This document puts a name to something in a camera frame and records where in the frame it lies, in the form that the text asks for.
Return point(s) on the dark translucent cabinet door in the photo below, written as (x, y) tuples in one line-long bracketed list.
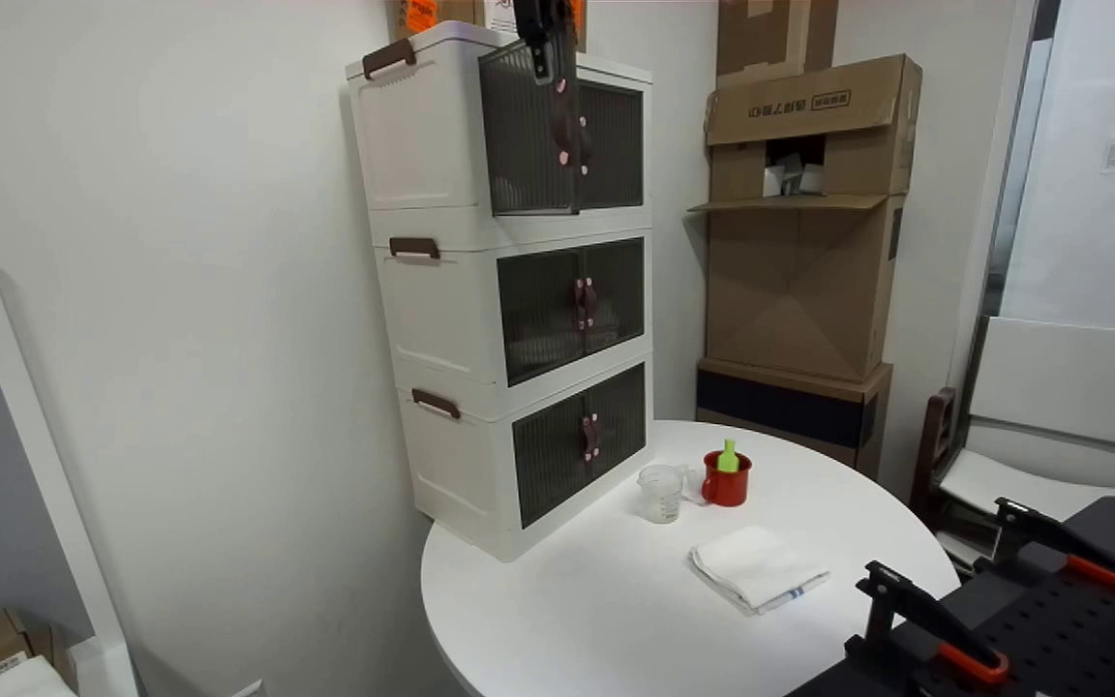
[(612, 301), (549, 461), (619, 141), (537, 316), (519, 130), (620, 432)]

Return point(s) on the white stacked plastic cabinet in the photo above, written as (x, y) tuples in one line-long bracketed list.
[(425, 156)]

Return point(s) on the cardboard box with open flap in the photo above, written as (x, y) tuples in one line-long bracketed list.
[(869, 111)]

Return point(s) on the cardboard box with orange labels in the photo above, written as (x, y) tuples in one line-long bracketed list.
[(473, 11)]

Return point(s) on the green item in mug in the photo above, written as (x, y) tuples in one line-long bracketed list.
[(728, 458)]

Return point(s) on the clear plastic cup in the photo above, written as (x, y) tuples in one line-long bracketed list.
[(661, 497)]

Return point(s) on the red mug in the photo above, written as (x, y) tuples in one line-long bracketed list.
[(724, 486)]

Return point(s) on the brown wooden stand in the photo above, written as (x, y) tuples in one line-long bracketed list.
[(936, 448)]

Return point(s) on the white folded cloth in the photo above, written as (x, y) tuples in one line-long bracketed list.
[(751, 568)]

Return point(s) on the round white table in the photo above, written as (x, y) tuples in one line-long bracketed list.
[(610, 606)]

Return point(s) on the white panel board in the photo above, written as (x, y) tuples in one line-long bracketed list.
[(1073, 379)]

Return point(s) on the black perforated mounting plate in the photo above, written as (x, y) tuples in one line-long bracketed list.
[(1073, 639)]

